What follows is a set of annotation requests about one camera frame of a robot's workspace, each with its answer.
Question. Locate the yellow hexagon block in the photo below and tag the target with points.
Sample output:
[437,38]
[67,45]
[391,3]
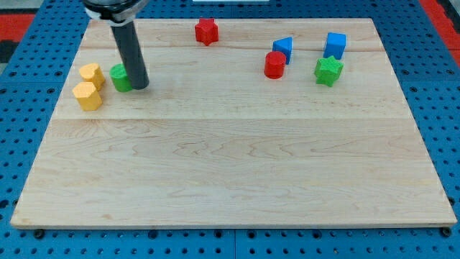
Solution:
[87,96]

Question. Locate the red star block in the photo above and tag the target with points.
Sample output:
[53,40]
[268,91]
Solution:
[206,31]

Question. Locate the red cylinder block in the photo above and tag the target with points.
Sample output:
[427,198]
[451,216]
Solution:
[274,65]

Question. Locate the blue cube block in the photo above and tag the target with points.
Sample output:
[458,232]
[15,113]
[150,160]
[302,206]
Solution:
[335,45]

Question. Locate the blue triangle block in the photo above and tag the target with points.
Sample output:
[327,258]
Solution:
[285,46]

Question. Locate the grey cylindrical pointer rod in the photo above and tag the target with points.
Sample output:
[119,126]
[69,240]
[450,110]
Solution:
[131,55]

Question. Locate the green cylinder block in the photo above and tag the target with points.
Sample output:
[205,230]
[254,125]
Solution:
[120,78]

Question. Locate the yellow heart block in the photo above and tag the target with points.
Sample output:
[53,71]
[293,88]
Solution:
[92,73]

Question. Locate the blue perforated base mat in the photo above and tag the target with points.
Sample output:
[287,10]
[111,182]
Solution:
[35,74]

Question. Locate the light wooden board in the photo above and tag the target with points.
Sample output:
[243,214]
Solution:
[214,143]

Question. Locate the green star block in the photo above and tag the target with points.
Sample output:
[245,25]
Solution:
[328,71]

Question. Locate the silver black robot arm flange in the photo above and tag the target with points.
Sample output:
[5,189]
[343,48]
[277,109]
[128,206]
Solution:
[116,12]

